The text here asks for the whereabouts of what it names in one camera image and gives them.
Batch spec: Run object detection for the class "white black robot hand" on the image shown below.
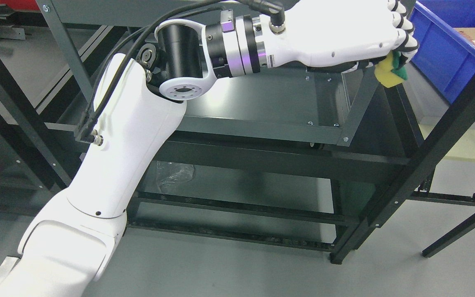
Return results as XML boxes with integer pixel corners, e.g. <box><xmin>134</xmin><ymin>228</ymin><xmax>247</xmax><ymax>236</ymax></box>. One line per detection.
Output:
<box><xmin>259</xmin><ymin>0</ymin><xmax>419</xmax><ymax>71</ymax></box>

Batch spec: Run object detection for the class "green yellow sponge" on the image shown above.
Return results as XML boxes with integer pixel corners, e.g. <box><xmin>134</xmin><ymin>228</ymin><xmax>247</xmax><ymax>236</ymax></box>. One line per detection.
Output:
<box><xmin>374</xmin><ymin>51</ymin><xmax>408</xmax><ymax>88</ymax></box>

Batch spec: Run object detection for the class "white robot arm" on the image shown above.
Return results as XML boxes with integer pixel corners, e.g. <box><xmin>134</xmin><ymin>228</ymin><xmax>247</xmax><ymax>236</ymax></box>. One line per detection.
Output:
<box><xmin>0</xmin><ymin>0</ymin><xmax>285</xmax><ymax>297</ymax></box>

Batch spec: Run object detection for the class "dark grey metal shelf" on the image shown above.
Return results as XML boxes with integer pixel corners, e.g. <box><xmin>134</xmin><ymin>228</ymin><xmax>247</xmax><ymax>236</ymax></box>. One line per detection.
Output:
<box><xmin>35</xmin><ymin>0</ymin><xmax>390</xmax><ymax>147</ymax></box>

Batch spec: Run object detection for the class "black metal shelf rack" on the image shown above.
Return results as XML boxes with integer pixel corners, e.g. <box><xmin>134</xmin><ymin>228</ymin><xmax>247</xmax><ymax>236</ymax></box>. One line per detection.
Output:
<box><xmin>0</xmin><ymin>25</ymin><xmax>475</xmax><ymax>264</ymax></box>

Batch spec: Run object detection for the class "blue plastic bin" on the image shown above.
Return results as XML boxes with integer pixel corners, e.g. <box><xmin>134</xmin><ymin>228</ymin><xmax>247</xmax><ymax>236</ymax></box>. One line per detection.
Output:
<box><xmin>409</xmin><ymin>0</ymin><xmax>475</xmax><ymax>104</ymax></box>

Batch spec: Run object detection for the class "clear plastic bag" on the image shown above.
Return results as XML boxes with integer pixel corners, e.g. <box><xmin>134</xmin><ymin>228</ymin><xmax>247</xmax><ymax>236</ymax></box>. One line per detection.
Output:
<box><xmin>156</xmin><ymin>161</ymin><xmax>196</xmax><ymax>193</ymax></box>

